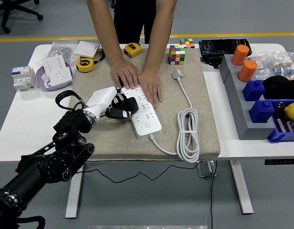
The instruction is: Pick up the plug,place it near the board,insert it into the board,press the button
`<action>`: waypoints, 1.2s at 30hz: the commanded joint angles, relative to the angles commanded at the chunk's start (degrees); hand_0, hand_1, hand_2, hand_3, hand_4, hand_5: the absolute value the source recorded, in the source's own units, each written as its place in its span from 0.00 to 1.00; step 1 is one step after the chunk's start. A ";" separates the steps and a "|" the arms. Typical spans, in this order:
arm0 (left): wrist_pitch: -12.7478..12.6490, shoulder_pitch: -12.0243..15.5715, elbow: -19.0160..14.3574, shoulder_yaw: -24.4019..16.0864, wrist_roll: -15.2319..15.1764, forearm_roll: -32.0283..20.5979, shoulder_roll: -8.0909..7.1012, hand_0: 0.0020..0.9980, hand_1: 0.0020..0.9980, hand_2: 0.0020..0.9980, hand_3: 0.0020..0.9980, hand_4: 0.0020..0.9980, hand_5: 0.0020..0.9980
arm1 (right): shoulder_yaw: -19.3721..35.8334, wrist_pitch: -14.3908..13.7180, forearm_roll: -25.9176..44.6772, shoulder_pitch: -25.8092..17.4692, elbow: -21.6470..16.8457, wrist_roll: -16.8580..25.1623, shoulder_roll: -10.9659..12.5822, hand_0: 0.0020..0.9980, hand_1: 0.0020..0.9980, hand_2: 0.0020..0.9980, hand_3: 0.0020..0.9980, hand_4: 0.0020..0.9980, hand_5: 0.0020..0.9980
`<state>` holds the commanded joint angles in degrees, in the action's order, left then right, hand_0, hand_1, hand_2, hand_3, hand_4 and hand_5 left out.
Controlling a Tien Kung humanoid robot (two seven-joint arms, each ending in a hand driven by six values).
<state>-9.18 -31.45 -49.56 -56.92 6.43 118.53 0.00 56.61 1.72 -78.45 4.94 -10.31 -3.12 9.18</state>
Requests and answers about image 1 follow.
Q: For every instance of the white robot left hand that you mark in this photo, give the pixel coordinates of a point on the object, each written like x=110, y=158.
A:
x=101, y=99

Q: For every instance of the person's left hand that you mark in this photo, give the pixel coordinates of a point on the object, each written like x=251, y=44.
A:
x=151, y=87

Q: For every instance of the person's right hand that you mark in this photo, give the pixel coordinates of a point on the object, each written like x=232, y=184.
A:
x=125, y=75

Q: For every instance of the black plug adapter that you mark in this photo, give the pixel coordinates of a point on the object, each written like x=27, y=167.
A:
x=132, y=103

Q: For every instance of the white power strip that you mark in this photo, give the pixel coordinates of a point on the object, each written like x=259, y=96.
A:
x=147, y=128

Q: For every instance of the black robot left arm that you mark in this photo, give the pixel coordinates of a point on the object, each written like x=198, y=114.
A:
x=70, y=121

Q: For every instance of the person's left forearm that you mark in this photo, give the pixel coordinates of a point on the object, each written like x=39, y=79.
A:
x=161, y=28

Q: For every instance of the person's right forearm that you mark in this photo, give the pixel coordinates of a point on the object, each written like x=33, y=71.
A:
x=105, y=28

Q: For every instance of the beige fabric mat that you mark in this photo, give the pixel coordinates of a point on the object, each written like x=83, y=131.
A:
x=171, y=107

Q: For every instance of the large colourful puzzle cube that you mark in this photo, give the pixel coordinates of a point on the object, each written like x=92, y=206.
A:
x=177, y=56

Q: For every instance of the purple bowl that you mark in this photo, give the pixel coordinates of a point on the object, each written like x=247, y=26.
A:
x=49, y=87

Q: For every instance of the person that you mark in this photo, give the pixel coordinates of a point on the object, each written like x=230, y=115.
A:
x=132, y=21

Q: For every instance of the small colourful puzzle cube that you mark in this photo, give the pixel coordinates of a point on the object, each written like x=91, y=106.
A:
x=187, y=43

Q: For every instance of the clear bag of screws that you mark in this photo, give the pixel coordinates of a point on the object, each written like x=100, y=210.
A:
x=61, y=48

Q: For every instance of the black power brick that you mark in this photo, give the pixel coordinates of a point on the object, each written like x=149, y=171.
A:
x=211, y=60

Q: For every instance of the black cracked tray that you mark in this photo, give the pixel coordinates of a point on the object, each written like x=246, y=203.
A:
x=218, y=47

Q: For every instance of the white circuit breaker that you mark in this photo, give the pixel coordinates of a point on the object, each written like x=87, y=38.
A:
x=23, y=78

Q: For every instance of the grey stepped block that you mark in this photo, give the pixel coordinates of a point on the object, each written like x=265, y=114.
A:
x=240, y=105

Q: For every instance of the orange cylinder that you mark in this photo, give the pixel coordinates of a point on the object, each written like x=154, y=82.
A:
x=240, y=56
x=247, y=71

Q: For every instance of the white table leg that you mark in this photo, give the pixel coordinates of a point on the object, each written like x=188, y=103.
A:
x=242, y=190
x=74, y=195

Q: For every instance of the blue block with knob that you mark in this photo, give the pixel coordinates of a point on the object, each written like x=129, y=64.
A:
x=254, y=91
x=261, y=113

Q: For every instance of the clear plastic bag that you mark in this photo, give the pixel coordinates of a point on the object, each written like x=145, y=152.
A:
x=262, y=63

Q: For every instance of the black office chair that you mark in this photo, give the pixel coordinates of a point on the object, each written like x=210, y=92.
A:
x=6, y=29

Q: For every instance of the black cloth bundle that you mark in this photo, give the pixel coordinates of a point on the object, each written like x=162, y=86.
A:
x=280, y=88

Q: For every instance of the dark round knob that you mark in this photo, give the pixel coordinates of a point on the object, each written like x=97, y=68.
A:
x=280, y=106

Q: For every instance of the clear bag of resistors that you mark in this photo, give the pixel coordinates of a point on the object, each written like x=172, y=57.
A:
x=284, y=66

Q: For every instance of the blue plastic bin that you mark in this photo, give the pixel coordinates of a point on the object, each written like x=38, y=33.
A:
x=280, y=137

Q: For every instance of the yellow lemon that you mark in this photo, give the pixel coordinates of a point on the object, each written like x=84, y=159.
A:
x=292, y=111

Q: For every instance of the black desk control panel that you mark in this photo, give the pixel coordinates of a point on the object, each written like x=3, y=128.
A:
x=281, y=162

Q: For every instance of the white flat switch box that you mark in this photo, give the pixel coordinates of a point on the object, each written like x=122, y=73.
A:
x=86, y=48

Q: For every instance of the white wall socket panel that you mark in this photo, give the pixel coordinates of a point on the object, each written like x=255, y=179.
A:
x=59, y=76

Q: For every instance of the white wall switch panel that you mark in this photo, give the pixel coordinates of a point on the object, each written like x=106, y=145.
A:
x=55, y=62

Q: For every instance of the silver metal bracket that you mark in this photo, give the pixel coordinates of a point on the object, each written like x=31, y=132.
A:
x=205, y=170

